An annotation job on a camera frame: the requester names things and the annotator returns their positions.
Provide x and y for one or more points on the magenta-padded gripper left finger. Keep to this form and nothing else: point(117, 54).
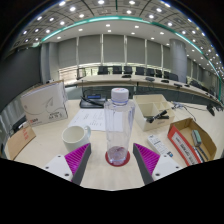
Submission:
point(77, 156)

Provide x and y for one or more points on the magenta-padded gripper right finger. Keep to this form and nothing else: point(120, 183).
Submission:
point(146, 157)

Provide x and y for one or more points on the clear plastic water bottle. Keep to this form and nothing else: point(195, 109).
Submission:
point(119, 123)

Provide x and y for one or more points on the white ceramic cup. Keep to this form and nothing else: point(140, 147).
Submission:
point(74, 137)

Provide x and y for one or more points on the flat round red coaster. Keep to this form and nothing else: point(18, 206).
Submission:
point(108, 161)

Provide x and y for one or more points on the open red-sided cardboard box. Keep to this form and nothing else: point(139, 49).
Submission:
point(181, 145)

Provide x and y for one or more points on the white printed paper sheet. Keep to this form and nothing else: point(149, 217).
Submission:
point(88, 119)

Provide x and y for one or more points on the beige compartment organizer box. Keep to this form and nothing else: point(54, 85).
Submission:
point(146, 108)

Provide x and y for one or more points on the small green block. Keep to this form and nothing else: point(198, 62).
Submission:
point(196, 137)

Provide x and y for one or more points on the silver pen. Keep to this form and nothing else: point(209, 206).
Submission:
point(202, 153)

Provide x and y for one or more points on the black desk phone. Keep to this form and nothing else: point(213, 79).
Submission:
point(90, 101)

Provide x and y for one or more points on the flat brown cardboard piece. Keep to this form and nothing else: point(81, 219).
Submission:
point(20, 142)

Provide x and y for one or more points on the white printed cardboard box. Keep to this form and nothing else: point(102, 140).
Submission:
point(45, 105)

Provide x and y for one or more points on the small black device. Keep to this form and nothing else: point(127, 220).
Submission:
point(20, 121)

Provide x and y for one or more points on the black table microphone unit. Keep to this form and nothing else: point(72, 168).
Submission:
point(210, 110)

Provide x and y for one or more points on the long curved conference desk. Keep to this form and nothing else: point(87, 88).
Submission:
point(110, 80)

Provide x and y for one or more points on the row of black office chairs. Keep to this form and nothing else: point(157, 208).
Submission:
point(128, 70)

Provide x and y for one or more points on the group of ceiling lights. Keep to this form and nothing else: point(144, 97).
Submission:
point(100, 2)

